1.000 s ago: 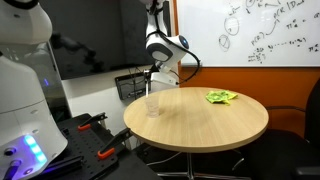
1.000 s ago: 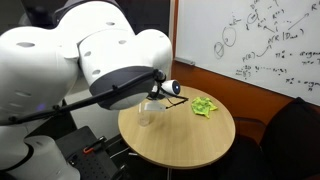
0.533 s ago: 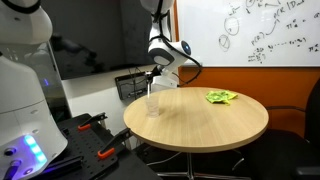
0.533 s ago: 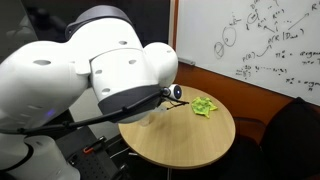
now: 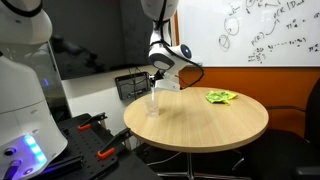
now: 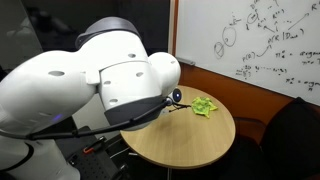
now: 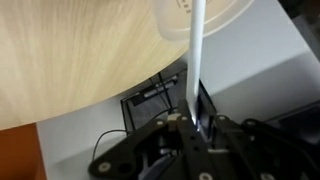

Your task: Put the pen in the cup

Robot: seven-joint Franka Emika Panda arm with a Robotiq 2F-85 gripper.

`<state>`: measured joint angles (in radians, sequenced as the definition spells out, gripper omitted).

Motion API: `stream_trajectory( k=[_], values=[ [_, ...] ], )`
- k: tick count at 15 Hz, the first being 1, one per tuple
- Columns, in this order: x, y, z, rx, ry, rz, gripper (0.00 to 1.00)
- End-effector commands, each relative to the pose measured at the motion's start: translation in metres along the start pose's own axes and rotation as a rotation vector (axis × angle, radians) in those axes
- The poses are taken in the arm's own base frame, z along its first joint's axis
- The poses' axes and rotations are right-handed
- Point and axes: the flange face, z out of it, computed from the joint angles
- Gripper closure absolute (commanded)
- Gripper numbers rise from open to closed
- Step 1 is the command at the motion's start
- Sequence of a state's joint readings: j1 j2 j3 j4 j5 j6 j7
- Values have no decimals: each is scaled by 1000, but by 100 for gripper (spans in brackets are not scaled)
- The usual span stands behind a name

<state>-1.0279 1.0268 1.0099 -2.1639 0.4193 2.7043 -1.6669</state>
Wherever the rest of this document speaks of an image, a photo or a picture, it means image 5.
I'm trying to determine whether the black orange clamp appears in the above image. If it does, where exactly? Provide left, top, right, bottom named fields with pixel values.
left=96, top=127, right=132, bottom=161
left=77, top=111, right=108, bottom=132

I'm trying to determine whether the green crumpled cloth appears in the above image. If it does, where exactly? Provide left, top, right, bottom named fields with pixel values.
left=205, top=89, right=239, bottom=106

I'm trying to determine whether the metal table base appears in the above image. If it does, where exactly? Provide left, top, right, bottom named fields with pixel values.
left=155, top=148, right=255, bottom=180

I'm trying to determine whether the whiteboard with writing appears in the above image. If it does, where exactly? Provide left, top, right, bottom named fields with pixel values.
left=175, top=0, right=320, bottom=68

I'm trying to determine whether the black perforated mounting board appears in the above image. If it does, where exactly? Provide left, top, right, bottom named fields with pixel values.
left=31, top=113, right=161, bottom=180

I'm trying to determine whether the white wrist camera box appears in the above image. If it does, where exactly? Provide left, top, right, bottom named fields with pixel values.
left=154, top=75, right=182, bottom=92

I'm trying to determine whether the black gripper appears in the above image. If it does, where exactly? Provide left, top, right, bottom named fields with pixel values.
left=151, top=69, right=168, bottom=85

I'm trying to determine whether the dark wall screen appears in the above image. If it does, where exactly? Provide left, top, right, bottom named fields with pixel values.
left=42, top=0, right=158, bottom=81

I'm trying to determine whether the black wire basket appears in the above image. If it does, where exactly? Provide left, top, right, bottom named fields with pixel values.
left=114, top=71, right=152, bottom=101

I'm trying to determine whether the clear plastic cup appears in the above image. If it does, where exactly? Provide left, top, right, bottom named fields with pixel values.
left=144, top=98, right=161, bottom=119

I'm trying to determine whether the white floor cable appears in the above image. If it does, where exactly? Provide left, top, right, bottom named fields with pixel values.
left=146, top=151, right=184, bottom=168

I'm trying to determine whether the black office chair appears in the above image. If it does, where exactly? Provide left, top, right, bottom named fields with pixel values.
left=248, top=77, right=320, bottom=180

